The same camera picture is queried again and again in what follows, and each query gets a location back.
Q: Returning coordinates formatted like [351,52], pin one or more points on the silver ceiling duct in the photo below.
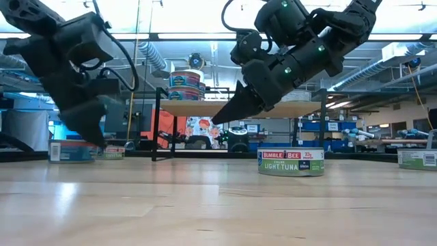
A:
[368,70]

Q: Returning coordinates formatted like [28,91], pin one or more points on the blue grey rolled tubes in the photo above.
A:
[409,134]

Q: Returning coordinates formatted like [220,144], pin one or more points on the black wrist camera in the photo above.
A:
[102,87]
[251,48]

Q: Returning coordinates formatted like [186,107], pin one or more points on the floral patterned cloth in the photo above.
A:
[201,128]

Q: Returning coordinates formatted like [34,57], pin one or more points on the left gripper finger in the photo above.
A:
[88,131]

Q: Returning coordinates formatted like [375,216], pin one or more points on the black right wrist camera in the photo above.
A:
[251,48]

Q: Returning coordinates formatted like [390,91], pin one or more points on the small grey round object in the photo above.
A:
[129,145]

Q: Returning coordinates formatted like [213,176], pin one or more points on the black round ceiling device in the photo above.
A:
[196,61]

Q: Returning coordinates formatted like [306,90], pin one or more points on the grey cabinet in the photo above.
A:
[117,119]

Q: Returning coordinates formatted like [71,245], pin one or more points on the long ceiling light fixture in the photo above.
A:
[191,36]

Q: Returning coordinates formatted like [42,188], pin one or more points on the white cylindrical lamp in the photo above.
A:
[201,75]

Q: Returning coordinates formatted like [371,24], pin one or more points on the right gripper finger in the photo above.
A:
[242,106]

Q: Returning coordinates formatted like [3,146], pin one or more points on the white label storage bin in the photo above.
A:
[252,128]
[332,126]

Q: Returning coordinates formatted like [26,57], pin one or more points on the black aluminium table frame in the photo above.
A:
[20,156]

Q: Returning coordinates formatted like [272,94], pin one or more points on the white ceiling unit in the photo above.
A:
[403,51]

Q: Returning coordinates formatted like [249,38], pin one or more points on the blue storage bin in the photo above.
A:
[269,145]
[336,146]
[309,126]
[349,125]

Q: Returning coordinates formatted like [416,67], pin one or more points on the white cloth cover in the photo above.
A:
[27,130]

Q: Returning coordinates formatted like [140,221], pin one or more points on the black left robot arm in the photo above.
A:
[34,54]

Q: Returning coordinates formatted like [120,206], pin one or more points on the wooden shelf black metal legs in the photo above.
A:
[184,108]

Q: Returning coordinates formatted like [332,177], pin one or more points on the orange fabric panel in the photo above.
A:
[165,124]

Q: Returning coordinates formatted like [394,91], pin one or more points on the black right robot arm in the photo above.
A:
[341,27]

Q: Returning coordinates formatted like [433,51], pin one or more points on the black curved tube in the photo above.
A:
[13,141]

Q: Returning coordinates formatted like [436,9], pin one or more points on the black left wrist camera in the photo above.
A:
[102,87]

